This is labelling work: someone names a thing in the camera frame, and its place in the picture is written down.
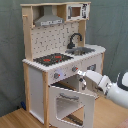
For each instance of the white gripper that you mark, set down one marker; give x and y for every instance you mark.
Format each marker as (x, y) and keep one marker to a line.
(95, 81)

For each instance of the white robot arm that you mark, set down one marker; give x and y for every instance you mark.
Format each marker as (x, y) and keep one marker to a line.
(117, 91)

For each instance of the wooden toy kitchen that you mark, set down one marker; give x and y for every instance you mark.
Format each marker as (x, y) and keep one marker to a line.
(45, 40)

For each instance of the right red stove knob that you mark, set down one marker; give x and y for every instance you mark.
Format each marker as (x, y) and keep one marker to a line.
(74, 68)

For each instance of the grey toy sink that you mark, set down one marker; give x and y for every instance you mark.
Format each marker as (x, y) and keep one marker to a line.
(79, 51)

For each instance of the black toy faucet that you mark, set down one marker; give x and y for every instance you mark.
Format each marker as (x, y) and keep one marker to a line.
(72, 40)

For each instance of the white oven door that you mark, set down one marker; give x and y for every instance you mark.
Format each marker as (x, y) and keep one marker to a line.
(63, 102)

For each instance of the black toy stovetop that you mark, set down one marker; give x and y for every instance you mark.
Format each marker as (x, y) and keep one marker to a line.
(52, 59)

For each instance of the toy microwave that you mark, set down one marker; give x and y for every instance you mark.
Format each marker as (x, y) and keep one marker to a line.
(78, 11)

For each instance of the grey range hood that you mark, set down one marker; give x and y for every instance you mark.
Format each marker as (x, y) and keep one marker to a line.
(48, 18)

